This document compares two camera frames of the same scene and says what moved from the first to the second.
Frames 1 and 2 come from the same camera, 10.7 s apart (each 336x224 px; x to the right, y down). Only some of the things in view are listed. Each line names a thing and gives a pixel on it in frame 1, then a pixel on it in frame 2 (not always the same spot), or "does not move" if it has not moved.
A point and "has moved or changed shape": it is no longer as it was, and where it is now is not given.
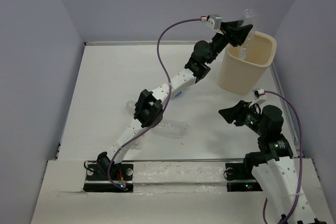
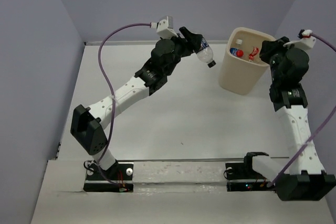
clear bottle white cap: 245,50 has moved or changed shape
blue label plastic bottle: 177,95 → 237,52
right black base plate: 240,178 does not move
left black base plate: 122,173 does not move
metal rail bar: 163,160 does not move
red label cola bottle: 137,145 → 255,51
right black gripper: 237,112 → 270,46
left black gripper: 237,33 → 191,43
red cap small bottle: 130,107 has moved or changed shape
